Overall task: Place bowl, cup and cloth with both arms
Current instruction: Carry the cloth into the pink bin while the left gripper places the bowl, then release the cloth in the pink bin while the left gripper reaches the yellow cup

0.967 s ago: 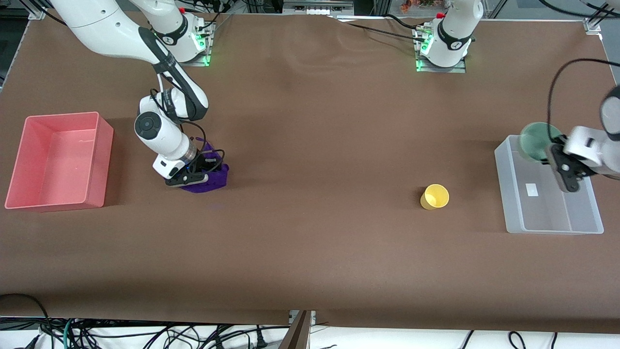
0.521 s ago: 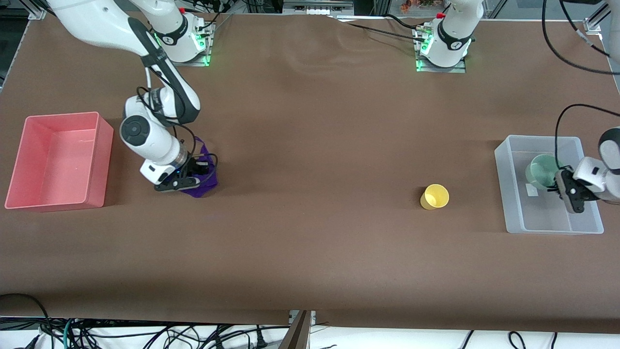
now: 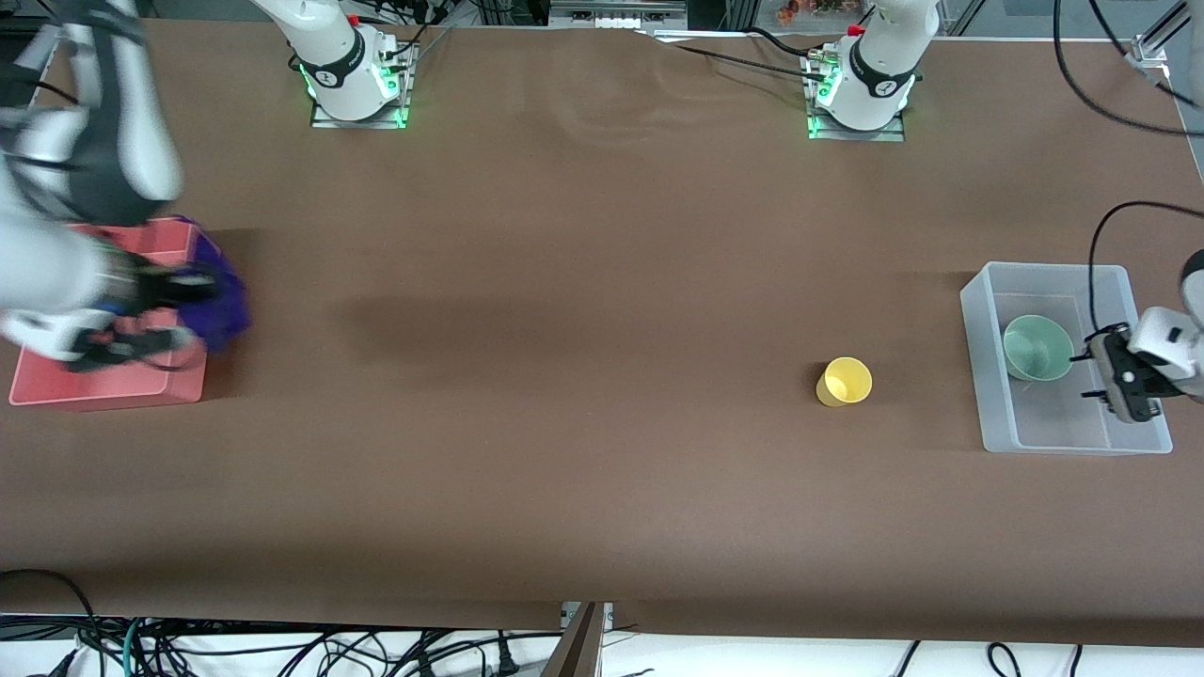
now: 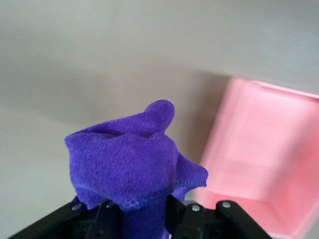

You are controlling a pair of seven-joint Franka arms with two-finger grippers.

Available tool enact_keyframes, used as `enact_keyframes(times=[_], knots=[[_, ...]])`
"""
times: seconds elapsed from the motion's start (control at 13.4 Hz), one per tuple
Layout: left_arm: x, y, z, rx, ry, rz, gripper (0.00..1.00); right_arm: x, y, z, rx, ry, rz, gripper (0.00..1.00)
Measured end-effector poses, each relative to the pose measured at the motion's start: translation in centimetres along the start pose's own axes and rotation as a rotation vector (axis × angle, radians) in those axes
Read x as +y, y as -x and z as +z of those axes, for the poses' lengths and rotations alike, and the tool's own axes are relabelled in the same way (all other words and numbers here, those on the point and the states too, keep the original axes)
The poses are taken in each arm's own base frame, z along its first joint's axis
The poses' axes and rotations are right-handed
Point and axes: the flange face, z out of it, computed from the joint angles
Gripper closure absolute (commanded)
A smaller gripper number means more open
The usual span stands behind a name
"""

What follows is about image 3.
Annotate purple cloth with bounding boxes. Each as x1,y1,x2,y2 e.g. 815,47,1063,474
165,215,252,354

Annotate green bowl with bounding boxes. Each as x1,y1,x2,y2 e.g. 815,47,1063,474
1003,314,1075,383

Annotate yellow cup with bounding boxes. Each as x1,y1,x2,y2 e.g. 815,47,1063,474
815,356,873,408

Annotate clear plastic bin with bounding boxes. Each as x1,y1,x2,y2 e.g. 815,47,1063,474
959,261,1174,456

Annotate pink plastic bin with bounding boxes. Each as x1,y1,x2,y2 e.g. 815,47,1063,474
9,216,210,412

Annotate grey background device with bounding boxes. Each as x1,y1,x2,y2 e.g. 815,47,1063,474
549,0,689,30

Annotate grey table leg beam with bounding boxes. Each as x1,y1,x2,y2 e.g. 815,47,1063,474
539,602,605,677

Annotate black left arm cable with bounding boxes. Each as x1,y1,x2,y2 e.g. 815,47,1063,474
1053,0,1204,336

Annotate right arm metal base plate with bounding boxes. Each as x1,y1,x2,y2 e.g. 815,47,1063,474
310,42,408,130

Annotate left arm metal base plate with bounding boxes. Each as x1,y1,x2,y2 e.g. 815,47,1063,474
806,52,907,143

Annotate black looped floor cable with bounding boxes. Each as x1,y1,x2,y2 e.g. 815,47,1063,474
0,568,100,659

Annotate long black table cable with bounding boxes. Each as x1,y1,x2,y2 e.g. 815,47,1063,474
638,31,815,81

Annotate black plug with cable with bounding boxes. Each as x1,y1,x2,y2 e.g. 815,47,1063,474
451,632,520,676

